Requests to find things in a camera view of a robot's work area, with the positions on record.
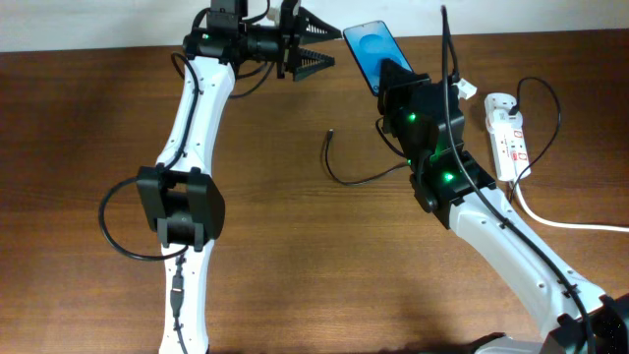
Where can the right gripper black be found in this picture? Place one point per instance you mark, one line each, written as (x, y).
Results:
(399, 86)

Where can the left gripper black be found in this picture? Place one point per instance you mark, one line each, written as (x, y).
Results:
(290, 55)

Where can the blue Samsung Galaxy smartphone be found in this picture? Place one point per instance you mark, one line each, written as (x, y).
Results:
(371, 43)

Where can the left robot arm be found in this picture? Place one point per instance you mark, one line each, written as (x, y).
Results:
(182, 204)

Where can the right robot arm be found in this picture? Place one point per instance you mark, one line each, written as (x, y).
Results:
(573, 314)

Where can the white USB charger plug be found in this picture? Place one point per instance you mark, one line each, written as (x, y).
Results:
(498, 109)

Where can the white power strip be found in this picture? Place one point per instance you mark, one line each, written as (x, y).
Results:
(508, 146)

